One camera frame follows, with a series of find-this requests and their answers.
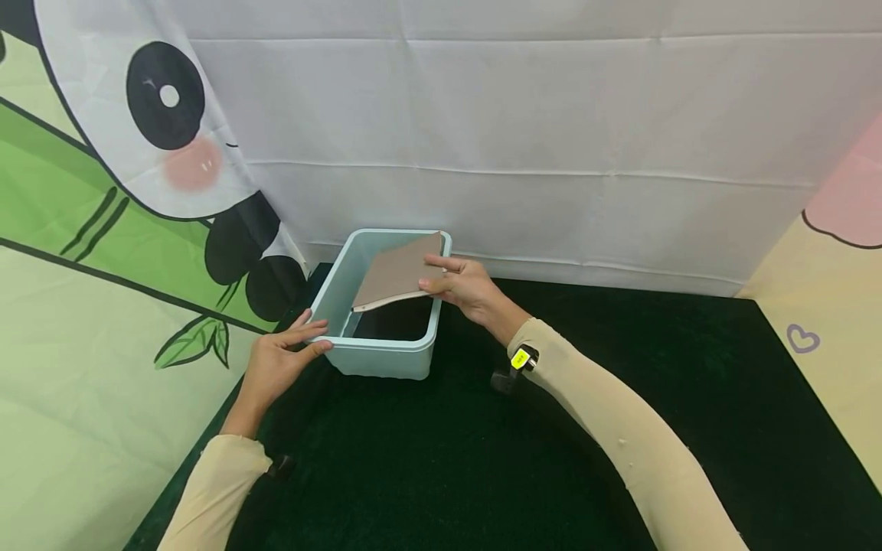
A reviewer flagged tan booklet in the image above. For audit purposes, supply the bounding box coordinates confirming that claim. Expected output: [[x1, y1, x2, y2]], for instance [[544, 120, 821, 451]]
[[351, 232, 446, 313]]

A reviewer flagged black wrist band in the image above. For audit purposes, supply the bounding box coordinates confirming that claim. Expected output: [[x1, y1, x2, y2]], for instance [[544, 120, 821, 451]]
[[490, 344, 541, 396]]

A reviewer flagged person's left hand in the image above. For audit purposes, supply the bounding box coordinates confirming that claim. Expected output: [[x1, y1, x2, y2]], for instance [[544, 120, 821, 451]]
[[239, 308, 335, 414]]

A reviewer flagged person's left forearm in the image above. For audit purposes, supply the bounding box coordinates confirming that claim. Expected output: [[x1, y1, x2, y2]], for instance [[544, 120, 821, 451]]
[[157, 398, 276, 551]]

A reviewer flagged person's right forearm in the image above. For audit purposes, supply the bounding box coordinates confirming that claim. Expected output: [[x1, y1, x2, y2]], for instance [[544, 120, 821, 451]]
[[488, 298, 751, 551]]

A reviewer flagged person's right hand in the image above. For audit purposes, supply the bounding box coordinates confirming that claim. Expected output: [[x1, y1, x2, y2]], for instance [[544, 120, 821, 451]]
[[418, 254, 514, 331]]

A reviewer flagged light blue plastic bin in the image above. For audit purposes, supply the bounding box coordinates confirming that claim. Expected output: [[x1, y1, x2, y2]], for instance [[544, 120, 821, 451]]
[[305, 228, 454, 381]]

